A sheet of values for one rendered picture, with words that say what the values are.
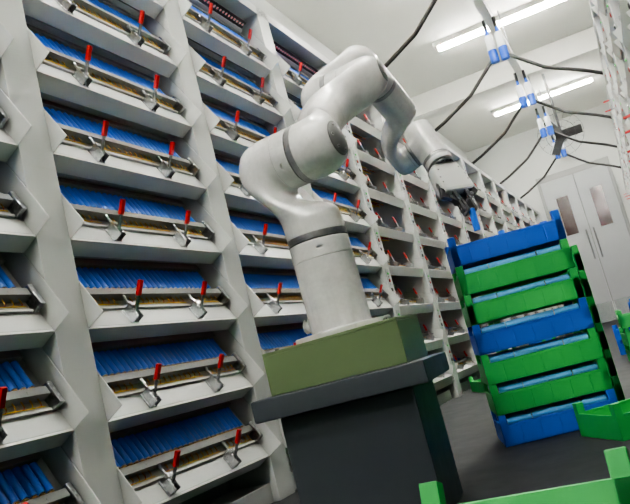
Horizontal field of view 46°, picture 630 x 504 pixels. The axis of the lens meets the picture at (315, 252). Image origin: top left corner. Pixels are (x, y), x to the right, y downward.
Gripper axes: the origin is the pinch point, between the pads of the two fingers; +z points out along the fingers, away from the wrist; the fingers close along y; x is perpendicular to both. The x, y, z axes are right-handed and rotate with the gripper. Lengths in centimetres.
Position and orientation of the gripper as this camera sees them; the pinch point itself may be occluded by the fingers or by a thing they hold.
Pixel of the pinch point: (467, 206)
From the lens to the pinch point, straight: 209.5
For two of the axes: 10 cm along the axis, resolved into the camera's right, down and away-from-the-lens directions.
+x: 2.2, -6.2, -7.5
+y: -9.0, 1.7, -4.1
